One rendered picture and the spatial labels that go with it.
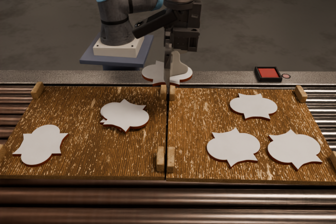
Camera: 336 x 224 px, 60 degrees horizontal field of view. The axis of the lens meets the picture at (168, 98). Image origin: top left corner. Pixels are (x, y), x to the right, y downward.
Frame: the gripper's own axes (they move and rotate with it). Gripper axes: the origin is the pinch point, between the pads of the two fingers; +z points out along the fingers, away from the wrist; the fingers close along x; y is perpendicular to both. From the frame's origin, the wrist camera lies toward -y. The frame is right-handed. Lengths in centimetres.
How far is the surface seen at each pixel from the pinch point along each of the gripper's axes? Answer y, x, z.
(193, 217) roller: 8.0, -33.5, 13.3
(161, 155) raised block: 0.4, -21.0, 9.3
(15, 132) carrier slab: -39.0, -12.9, 13.7
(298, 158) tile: 32.8, -18.9, 9.6
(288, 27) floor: 138, 272, 102
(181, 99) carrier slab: 4.9, 3.8, 12.0
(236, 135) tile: 19.2, -12.0, 10.2
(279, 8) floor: 142, 333, 102
